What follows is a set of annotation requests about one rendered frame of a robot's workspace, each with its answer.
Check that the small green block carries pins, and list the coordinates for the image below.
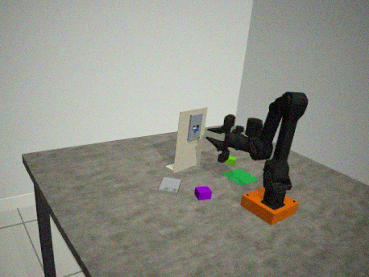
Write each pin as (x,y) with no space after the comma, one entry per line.
(231,161)

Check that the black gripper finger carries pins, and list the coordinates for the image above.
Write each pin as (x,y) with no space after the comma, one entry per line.
(215,142)
(216,130)

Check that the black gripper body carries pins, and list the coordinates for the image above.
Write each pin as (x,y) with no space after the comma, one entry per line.
(231,139)

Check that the purple cube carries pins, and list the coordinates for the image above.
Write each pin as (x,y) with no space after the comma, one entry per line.
(203,193)

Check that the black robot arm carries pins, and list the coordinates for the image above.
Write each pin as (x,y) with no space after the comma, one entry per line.
(258,143)

